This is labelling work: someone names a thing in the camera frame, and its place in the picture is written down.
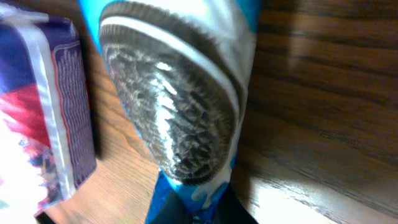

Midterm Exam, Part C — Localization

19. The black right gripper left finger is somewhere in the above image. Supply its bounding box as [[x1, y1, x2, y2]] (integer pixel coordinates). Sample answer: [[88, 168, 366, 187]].
[[149, 189, 192, 224]]

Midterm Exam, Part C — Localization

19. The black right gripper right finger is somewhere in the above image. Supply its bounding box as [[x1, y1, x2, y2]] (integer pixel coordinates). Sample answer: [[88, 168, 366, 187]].
[[214, 185, 258, 224]]

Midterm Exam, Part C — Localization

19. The blue Oreo cookie pack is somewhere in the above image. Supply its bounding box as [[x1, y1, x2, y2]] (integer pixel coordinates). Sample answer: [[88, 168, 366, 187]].
[[79, 0, 262, 223]]

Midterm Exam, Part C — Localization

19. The red purple pad package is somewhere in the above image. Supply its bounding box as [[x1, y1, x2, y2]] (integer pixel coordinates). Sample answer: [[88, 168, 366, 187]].
[[1, 1, 96, 223]]

